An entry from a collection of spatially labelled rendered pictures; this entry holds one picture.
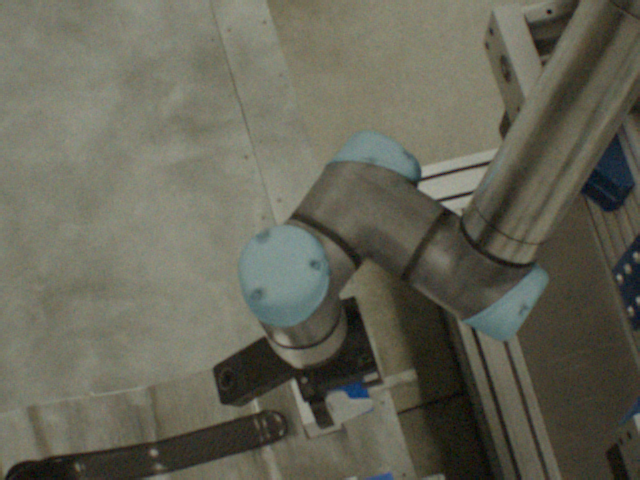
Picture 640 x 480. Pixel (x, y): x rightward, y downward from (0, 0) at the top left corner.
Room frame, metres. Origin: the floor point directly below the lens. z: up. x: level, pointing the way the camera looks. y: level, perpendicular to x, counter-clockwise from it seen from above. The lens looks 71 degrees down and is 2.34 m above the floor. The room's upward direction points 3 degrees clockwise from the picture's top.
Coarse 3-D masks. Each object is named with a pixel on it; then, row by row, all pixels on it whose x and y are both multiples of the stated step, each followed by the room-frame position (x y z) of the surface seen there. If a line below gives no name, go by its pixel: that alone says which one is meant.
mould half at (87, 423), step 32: (160, 384) 0.32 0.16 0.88; (192, 384) 0.32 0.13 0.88; (288, 384) 0.33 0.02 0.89; (0, 416) 0.26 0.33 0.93; (32, 416) 0.26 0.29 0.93; (64, 416) 0.27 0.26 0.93; (96, 416) 0.27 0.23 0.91; (128, 416) 0.28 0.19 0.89; (160, 416) 0.28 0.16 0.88; (192, 416) 0.29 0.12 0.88; (224, 416) 0.29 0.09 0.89; (288, 416) 0.29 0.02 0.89; (0, 448) 0.23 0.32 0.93; (32, 448) 0.23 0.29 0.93; (64, 448) 0.23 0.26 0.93; (96, 448) 0.24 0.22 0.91; (288, 448) 0.26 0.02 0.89; (320, 448) 0.26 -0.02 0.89; (352, 448) 0.26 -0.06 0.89
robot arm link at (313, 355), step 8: (344, 312) 0.33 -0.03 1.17; (344, 320) 0.33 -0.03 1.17; (336, 328) 0.31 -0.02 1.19; (344, 328) 0.32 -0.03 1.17; (336, 336) 0.31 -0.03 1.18; (344, 336) 0.32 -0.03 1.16; (272, 344) 0.30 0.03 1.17; (320, 344) 0.30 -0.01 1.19; (328, 344) 0.30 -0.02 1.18; (336, 344) 0.30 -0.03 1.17; (280, 352) 0.30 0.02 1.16; (288, 352) 0.29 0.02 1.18; (296, 352) 0.29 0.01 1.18; (304, 352) 0.29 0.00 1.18; (312, 352) 0.29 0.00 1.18; (320, 352) 0.29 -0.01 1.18; (328, 352) 0.30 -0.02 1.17; (288, 360) 0.29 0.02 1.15; (296, 360) 0.29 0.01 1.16; (304, 360) 0.29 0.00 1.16; (312, 360) 0.29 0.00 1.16; (320, 360) 0.29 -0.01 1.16
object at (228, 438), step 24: (192, 432) 0.27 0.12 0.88; (216, 432) 0.27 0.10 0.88; (240, 432) 0.27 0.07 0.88; (264, 432) 0.27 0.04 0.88; (48, 456) 0.22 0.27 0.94; (72, 456) 0.23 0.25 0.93; (96, 456) 0.23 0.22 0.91; (120, 456) 0.23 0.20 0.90; (144, 456) 0.24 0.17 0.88; (168, 456) 0.24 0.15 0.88; (192, 456) 0.24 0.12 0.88; (216, 456) 0.24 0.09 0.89
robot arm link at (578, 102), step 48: (624, 0) 0.49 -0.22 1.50; (576, 48) 0.47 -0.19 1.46; (624, 48) 0.46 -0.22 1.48; (528, 96) 0.46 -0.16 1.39; (576, 96) 0.44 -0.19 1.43; (624, 96) 0.44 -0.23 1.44; (528, 144) 0.42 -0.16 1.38; (576, 144) 0.41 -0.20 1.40; (480, 192) 0.40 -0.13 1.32; (528, 192) 0.39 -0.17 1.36; (576, 192) 0.39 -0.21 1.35; (432, 240) 0.37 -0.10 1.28; (480, 240) 0.36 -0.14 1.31; (528, 240) 0.36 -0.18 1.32; (432, 288) 0.34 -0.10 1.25; (480, 288) 0.33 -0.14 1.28; (528, 288) 0.33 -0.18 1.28
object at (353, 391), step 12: (408, 372) 0.34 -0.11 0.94; (384, 384) 0.32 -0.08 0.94; (396, 384) 0.32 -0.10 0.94; (300, 396) 0.30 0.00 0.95; (348, 396) 0.31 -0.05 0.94; (360, 396) 0.31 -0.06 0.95; (300, 408) 0.29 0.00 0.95; (372, 408) 0.30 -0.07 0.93; (312, 420) 0.28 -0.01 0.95; (312, 432) 0.27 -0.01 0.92; (324, 432) 0.27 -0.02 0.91
